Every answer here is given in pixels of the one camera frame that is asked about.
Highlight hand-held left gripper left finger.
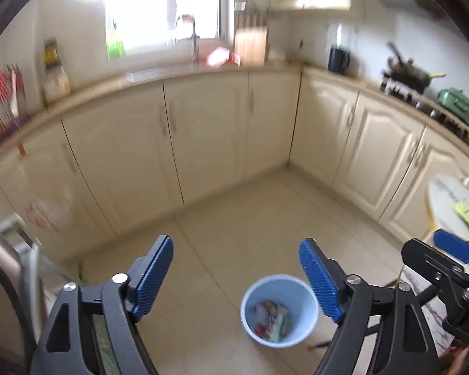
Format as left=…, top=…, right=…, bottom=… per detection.
left=30, top=234, right=175, bottom=375

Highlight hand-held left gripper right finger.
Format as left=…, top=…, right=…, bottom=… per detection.
left=298, top=237, right=442, bottom=375

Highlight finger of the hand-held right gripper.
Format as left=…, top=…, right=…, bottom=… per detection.
left=401, top=237, right=465, bottom=287
left=433, top=229, right=469, bottom=271

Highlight yellow-green snack packet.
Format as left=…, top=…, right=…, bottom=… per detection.
left=453, top=201, right=469, bottom=225

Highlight blue trash bin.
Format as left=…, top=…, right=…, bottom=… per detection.
left=240, top=274, right=319, bottom=348

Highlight round marble-pattern table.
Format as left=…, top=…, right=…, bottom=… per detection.
left=395, top=174, right=469, bottom=360

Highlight green electric cooker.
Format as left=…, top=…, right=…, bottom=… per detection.
left=438, top=88, right=469, bottom=120

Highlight cream lower kitchen cabinets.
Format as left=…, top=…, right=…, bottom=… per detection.
left=0, top=66, right=469, bottom=266

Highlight black gas stove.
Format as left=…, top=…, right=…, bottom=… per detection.
left=380, top=70, right=469, bottom=133

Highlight wok with lid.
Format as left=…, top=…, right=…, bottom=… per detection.
left=387, top=41, right=446, bottom=87

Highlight steel sink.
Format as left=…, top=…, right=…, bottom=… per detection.
left=127, top=64, right=204, bottom=83

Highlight black electric kettle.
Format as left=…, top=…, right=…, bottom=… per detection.
left=328, top=47, right=351, bottom=74

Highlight glass jar with label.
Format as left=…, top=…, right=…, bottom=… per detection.
left=43, top=66, right=71, bottom=104

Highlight green soap bottle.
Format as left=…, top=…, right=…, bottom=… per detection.
left=106, top=19, right=126, bottom=59

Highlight metal faucet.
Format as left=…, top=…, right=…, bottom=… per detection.
left=176, top=16, right=200, bottom=65

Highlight red knife rack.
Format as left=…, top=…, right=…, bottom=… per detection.
left=0, top=64, right=28, bottom=118

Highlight wooden cutting board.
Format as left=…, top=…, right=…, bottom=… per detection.
left=234, top=27, right=267, bottom=67

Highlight yellow-label sauce bottle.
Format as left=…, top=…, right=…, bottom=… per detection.
left=43, top=39, right=59, bottom=67

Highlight kitchen window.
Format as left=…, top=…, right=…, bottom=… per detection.
left=74, top=0, right=235, bottom=59

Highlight wall utensil rack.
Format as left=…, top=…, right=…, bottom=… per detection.
left=234, top=6, right=270, bottom=32

